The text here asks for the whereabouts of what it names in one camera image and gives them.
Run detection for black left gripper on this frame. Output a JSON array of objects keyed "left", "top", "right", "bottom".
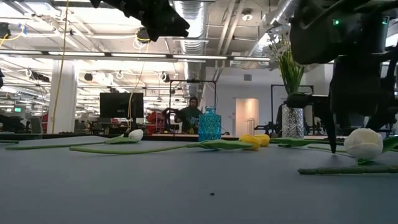
[{"left": 136, "top": 0, "right": 191, "bottom": 43}]

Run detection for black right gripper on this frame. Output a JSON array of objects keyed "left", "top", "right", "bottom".
[{"left": 285, "top": 49, "right": 398, "bottom": 154}]

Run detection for clear cut-glass vase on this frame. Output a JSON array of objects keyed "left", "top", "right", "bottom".
[{"left": 281, "top": 104, "right": 305, "bottom": 140}]

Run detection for white flower bunch green stems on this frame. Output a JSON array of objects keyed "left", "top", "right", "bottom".
[{"left": 267, "top": 29, "right": 306, "bottom": 96}]

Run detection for white artificial tulip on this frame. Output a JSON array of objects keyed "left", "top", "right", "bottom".
[
  {"left": 307, "top": 128, "right": 398, "bottom": 166},
  {"left": 4, "top": 128, "right": 144, "bottom": 151}
]

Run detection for yellow artificial tulip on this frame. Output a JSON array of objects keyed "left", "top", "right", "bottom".
[
  {"left": 253, "top": 133, "right": 346, "bottom": 149},
  {"left": 68, "top": 134, "right": 262, "bottom": 156}
]

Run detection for blue glass vase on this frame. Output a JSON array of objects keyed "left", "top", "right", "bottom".
[{"left": 198, "top": 105, "right": 223, "bottom": 142}]

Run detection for long ceiling light bar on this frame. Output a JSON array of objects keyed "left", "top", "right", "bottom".
[{"left": 0, "top": 49, "right": 271, "bottom": 62}]

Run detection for black computer monitor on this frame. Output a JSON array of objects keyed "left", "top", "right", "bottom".
[{"left": 99, "top": 92, "right": 145, "bottom": 119}]

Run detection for red equipment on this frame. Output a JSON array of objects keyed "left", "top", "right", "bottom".
[{"left": 145, "top": 111, "right": 166, "bottom": 135}]

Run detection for person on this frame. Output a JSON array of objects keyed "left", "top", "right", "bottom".
[{"left": 174, "top": 96, "right": 203, "bottom": 134}]

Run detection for white building column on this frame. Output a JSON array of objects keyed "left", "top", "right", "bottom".
[{"left": 46, "top": 60, "right": 79, "bottom": 134}]

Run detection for silver ventilation duct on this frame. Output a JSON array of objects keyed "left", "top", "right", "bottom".
[{"left": 172, "top": 0, "right": 208, "bottom": 97}]

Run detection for yellow extension cable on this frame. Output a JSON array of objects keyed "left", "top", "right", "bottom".
[
  {"left": 126, "top": 40, "right": 150, "bottom": 130},
  {"left": 51, "top": 0, "right": 70, "bottom": 134}
]

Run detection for black aluminium table frame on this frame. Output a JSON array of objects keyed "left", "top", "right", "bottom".
[{"left": 0, "top": 133, "right": 398, "bottom": 141}]

